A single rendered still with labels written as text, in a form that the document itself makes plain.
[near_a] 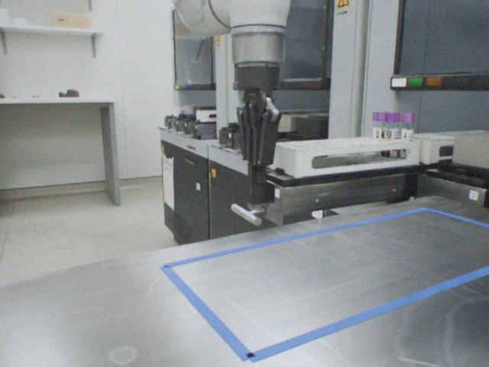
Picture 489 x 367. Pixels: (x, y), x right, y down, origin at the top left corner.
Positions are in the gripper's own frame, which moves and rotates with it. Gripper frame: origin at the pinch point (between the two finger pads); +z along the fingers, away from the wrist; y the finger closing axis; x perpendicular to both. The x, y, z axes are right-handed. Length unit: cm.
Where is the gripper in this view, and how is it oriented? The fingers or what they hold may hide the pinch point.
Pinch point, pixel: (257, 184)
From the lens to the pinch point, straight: 73.1
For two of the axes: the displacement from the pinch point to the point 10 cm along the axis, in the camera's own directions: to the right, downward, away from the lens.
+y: -4.3, -2.0, 8.8
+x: -9.0, 0.9, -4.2
